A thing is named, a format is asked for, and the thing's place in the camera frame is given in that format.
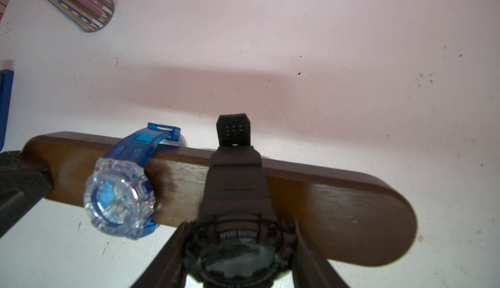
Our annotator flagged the blue stapler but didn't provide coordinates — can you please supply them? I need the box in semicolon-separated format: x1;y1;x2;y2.
0;70;14;150

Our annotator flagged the black sport wrist watch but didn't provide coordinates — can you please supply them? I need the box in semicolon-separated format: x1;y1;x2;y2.
184;113;297;287

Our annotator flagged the brown wooden watch stand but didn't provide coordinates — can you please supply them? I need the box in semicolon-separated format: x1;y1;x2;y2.
21;132;418;267

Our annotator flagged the blue transparent wrist watch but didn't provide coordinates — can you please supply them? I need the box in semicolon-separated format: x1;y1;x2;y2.
83;122;184;240

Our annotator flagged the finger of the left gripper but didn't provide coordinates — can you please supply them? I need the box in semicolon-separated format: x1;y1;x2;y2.
1;151;53;236

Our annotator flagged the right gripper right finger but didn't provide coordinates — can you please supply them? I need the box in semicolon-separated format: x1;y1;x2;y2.
292;218;349;288

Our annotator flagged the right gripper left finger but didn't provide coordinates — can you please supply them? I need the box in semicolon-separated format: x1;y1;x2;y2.
131;222;191;288

